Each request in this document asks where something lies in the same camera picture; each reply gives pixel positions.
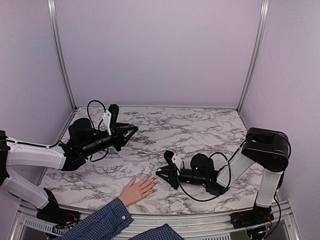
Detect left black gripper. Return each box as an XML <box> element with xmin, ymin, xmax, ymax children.
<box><xmin>81</xmin><ymin>122</ymin><xmax>137</xmax><ymax>158</ymax></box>

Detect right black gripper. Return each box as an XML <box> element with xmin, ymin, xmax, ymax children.
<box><xmin>156</xmin><ymin>165</ymin><xmax>208</xmax><ymax>190</ymax></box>

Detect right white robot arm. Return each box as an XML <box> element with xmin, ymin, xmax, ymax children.
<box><xmin>156</xmin><ymin>127</ymin><xmax>292</xmax><ymax>224</ymax></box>

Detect blue checkered sleeve forearm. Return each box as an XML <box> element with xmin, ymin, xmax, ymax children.
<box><xmin>56</xmin><ymin>198</ymin><xmax>133</xmax><ymax>240</ymax></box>

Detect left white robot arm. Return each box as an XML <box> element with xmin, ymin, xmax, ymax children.
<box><xmin>0</xmin><ymin>117</ymin><xmax>138</xmax><ymax>223</ymax></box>

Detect person's bare hand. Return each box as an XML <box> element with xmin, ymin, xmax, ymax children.
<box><xmin>117</xmin><ymin>175</ymin><xmax>157</xmax><ymax>207</ymax></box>

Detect blue checkered shirt body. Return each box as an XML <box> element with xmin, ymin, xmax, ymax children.
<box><xmin>131</xmin><ymin>224</ymin><xmax>184</xmax><ymax>240</ymax></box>

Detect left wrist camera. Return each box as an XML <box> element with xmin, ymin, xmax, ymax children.
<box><xmin>102</xmin><ymin>103</ymin><xmax>119</xmax><ymax>135</ymax></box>

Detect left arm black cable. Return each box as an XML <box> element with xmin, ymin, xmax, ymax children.
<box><xmin>86</xmin><ymin>99</ymin><xmax>111</xmax><ymax>163</ymax></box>

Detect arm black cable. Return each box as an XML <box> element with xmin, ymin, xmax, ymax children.
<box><xmin>174</xmin><ymin>132</ymin><xmax>292</xmax><ymax>202</ymax></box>
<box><xmin>86</xmin><ymin>99</ymin><xmax>111</xmax><ymax>163</ymax></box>

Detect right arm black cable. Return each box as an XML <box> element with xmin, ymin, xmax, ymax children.
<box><xmin>174</xmin><ymin>132</ymin><xmax>292</xmax><ymax>202</ymax></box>

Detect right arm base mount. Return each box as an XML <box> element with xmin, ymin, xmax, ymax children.
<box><xmin>230</xmin><ymin>206</ymin><xmax>275</xmax><ymax>229</ymax></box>

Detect left aluminium frame post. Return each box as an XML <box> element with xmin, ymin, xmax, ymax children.
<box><xmin>47</xmin><ymin>0</ymin><xmax>77</xmax><ymax>111</ymax></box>

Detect aluminium frame post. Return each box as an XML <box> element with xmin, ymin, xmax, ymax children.
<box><xmin>47</xmin><ymin>0</ymin><xmax>77</xmax><ymax>111</ymax></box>
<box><xmin>236</xmin><ymin>0</ymin><xmax>270</xmax><ymax>115</ymax></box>

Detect front aluminium rail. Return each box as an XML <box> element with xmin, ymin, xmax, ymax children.
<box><xmin>8</xmin><ymin>201</ymin><xmax>301</xmax><ymax>240</ymax></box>

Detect right aluminium frame post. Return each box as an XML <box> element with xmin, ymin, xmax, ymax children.
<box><xmin>236</xmin><ymin>0</ymin><xmax>270</xmax><ymax>115</ymax></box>

